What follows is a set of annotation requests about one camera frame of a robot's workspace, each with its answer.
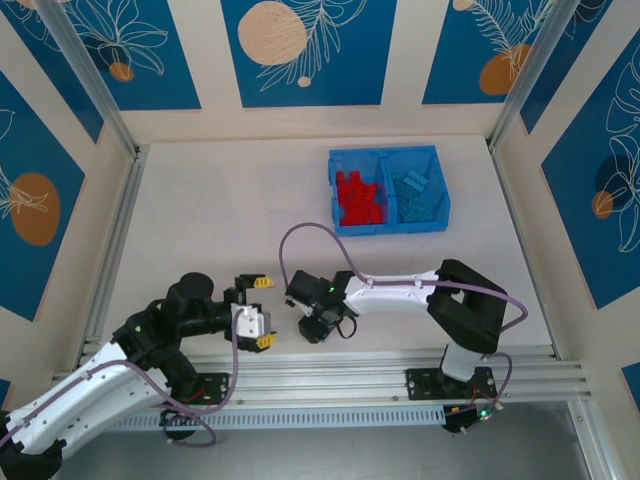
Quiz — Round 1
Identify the grey slotted cable duct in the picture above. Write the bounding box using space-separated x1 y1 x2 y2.
109 404 447 432

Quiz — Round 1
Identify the aluminium frame post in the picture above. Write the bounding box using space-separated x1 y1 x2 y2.
487 0 584 149
37 0 144 161
567 399 604 480

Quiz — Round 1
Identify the small circuit board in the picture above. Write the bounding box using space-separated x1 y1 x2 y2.
159 405 199 441
443 402 505 437

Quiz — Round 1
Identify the blue floral wall panel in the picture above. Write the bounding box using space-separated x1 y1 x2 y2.
0 69 87 322
621 362 640 396
519 0 640 135
64 0 202 112
221 0 400 109
541 44 640 311
422 0 551 106
0 0 105 145

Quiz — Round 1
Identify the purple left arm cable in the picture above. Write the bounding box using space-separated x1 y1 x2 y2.
0 307 251 449

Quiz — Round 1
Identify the blue two-compartment plastic bin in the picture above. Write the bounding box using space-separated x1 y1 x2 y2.
327 144 452 237

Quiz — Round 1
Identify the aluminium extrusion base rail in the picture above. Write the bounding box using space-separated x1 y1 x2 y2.
54 349 594 404

